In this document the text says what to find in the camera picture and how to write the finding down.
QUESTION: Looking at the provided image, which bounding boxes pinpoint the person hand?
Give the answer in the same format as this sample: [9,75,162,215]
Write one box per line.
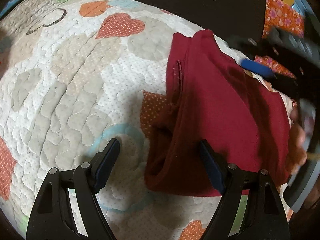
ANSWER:
[285,107,307,175]

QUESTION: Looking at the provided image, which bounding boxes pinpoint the heart patterned quilt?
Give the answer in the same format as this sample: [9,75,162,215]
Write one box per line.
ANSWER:
[0,0,301,240]

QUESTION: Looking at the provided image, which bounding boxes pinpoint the orange floral fabric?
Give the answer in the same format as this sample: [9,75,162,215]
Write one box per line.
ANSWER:
[254,0,304,77]

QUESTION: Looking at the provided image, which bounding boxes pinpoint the dark red shirt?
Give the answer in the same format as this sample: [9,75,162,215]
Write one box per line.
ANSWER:
[144,30,290,197]

